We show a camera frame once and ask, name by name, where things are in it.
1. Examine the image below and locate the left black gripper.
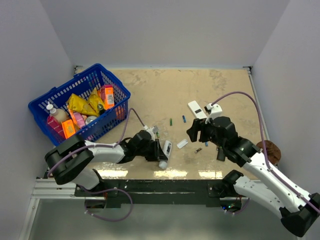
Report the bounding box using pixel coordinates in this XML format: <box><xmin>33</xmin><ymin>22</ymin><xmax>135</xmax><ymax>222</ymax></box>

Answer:
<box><xmin>135</xmin><ymin>138</ymin><xmax>168</xmax><ymax>162</ymax></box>

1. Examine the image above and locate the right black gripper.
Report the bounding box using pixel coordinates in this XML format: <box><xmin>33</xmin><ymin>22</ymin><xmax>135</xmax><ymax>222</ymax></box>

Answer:
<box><xmin>186</xmin><ymin>117</ymin><xmax>227</xmax><ymax>150</ymax></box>

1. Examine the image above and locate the white battery cover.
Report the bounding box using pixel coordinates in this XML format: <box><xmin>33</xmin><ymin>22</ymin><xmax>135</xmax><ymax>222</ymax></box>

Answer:
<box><xmin>177</xmin><ymin>139</ymin><xmax>188</xmax><ymax>149</ymax></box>

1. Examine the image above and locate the white remote control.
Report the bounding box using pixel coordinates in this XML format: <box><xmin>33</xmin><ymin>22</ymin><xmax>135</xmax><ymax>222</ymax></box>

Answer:
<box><xmin>158</xmin><ymin>140</ymin><xmax>173</xmax><ymax>170</ymax></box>

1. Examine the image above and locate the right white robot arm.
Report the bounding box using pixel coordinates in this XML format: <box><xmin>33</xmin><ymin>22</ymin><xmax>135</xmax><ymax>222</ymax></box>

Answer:
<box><xmin>186</xmin><ymin>116</ymin><xmax>320</xmax><ymax>238</ymax></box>

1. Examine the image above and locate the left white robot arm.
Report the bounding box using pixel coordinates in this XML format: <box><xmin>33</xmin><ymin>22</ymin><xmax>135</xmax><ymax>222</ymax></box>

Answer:
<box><xmin>45</xmin><ymin>129</ymin><xmax>168</xmax><ymax>196</ymax></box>

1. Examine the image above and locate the white remote with display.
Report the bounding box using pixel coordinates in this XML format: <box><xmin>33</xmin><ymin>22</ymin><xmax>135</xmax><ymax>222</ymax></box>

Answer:
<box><xmin>187</xmin><ymin>100</ymin><xmax>207</xmax><ymax>119</ymax></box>

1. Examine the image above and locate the black remote control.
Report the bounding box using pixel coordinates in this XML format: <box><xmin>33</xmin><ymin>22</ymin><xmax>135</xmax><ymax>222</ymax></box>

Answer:
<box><xmin>216</xmin><ymin>147</ymin><xmax>226</xmax><ymax>162</ymax></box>

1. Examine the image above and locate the silver can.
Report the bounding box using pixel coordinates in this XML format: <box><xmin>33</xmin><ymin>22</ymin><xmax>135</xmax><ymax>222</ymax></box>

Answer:
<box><xmin>85</xmin><ymin>116</ymin><xmax>97</xmax><ymax>125</ymax></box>

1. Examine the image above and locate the orange juice carton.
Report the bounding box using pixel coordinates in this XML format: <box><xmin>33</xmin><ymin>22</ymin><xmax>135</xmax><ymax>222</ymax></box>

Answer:
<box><xmin>101</xmin><ymin>84</ymin><xmax>115</xmax><ymax>110</ymax></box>

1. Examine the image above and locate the blue plastic shopping basket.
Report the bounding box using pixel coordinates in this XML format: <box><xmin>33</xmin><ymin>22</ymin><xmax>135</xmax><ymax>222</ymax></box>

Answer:
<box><xmin>28</xmin><ymin>63</ymin><xmax>131</xmax><ymax>146</ymax></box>

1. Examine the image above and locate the yellow snack bag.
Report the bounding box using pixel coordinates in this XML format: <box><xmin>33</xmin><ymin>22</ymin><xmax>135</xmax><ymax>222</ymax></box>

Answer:
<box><xmin>67</xmin><ymin>93</ymin><xmax>98</xmax><ymax>117</ymax></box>
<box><xmin>87</xmin><ymin>88</ymin><xmax>105</xmax><ymax>114</ymax></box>

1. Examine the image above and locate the pink round container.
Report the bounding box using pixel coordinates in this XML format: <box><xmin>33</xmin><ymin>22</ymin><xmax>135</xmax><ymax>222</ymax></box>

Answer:
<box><xmin>73</xmin><ymin>112</ymin><xmax>86</xmax><ymax>129</ymax></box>

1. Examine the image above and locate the small orange box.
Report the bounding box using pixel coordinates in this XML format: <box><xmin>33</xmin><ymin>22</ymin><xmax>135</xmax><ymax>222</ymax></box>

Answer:
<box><xmin>61</xmin><ymin>119</ymin><xmax>76</xmax><ymax>139</ymax></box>

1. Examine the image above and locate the brown cloth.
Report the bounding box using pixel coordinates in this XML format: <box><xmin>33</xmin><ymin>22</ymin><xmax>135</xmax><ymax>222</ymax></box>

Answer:
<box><xmin>264</xmin><ymin>140</ymin><xmax>282</xmax><ymax>165</ymax></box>

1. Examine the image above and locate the soap pump bottle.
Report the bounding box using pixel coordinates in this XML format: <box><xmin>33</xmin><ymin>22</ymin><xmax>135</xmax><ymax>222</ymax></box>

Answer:
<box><xmin>46</xmin><ymin>103</ymin><xmax>69</xmax><ymax>124</ymax></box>

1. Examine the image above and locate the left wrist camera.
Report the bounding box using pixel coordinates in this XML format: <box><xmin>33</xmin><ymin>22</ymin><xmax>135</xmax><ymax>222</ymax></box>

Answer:
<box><xmin>144</xmin><ymin>125</ymin><xmax>159</xmax><ymax>137</ymax></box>

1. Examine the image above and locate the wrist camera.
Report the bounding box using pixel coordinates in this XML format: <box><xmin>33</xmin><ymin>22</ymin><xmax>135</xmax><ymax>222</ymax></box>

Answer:
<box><xmin>144</xmin><ymin>125</ymin><xmax>159</xmax><ymax>137</ymax></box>
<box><xmin>204</xmin><ymin>103</ymin><xmax>223</xmax><ymax>124</ymax></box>

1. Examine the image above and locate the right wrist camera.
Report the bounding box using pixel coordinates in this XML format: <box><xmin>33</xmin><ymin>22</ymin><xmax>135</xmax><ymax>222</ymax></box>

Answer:
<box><xmin>204</xmin><ymin>103</ymin><xmax>223</xmax><ymax>124</ymax></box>

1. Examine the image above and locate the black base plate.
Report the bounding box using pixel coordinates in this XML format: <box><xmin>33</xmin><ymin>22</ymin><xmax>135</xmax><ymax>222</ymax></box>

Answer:
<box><xmin>74</xmin><ymin>179</ymin><xmax>239</xmax><ymax>208</ymax></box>

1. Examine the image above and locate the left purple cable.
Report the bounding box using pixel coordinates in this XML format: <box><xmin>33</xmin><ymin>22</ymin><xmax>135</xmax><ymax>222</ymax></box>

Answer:
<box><xmin>46</xmin><ymin>107</ymin><xmax>148</xmax><ymax>178</ymax></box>

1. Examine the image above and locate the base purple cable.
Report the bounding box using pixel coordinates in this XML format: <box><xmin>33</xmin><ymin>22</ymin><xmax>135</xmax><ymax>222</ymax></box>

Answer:
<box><xmin>84</xmin><ymin>184</ymin><xmax>138</xmax><ymax>222</ymax></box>

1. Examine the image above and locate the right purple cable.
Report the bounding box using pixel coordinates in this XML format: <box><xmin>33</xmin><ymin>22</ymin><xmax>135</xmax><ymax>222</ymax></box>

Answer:
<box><xmin>212</xmin><ymin>91</ymin><xmax>320</xmax><ymax>213</ymax></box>

